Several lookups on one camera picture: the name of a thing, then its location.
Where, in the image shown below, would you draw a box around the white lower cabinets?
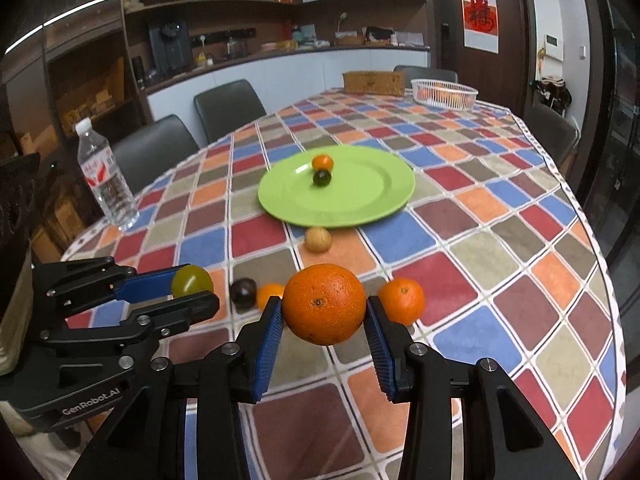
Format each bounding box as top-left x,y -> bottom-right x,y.
145,47 -> 431,126

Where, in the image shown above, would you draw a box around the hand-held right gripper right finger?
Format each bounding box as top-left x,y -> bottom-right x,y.
363,295 -> 583,480

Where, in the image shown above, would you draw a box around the wooden box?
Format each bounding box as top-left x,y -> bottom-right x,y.
343,70 -> 405,96

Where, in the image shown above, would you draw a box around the clear plastic water bottle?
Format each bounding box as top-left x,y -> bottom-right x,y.
76,117 -> 141,231

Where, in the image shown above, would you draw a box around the small tan fruit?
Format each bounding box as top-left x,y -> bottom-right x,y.
304,227 -> 333,253

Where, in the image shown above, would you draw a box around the black framed glass doors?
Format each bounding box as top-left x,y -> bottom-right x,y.
580,0 -> 640,261

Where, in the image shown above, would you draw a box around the dark brown door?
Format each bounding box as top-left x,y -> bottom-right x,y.
430,0 -> 531,116

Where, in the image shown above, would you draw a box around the wooden wall shelf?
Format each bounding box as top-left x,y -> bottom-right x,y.
121,0 -> 431,106

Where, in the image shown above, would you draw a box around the glass fronted display cabinet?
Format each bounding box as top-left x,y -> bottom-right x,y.
0,0 -> 151,261

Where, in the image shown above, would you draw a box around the clothes on rack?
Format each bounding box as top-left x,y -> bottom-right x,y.
530,76 -> 573,111

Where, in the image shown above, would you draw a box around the green plate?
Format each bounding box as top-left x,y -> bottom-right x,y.
257,145 -> 417,228

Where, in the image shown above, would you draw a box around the large orange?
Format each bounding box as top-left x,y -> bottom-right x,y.
281,263 -> 367,346

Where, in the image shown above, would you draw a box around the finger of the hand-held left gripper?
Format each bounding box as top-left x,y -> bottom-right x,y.
32,257 -> 182,317
40,292 -> 221,361

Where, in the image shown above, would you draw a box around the red and white door poster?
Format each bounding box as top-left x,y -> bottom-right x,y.
460,0 -> 500,54

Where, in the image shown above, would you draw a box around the dark grey chair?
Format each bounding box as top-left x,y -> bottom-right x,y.
393,65 -> 458,85
524,105 -> 580,171
111,114 -> 201,196
194,79 -> 267,145

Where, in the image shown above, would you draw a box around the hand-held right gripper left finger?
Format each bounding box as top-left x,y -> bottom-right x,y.
67,296 -> 285,480

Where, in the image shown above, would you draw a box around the dark purple plum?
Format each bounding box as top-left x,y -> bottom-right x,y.
229,278 -> 259,308

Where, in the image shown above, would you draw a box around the mandarin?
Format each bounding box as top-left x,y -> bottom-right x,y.
377,278 -> 426,326

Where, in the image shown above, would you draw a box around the white mesh basket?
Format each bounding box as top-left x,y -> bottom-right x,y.
410,78 -> 479,110

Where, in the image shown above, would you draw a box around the small yellow-green fruit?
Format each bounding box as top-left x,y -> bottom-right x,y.
171,265 -> 215,298

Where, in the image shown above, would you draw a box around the black water dispenser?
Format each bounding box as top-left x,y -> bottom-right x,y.
147,21 -> 193,77

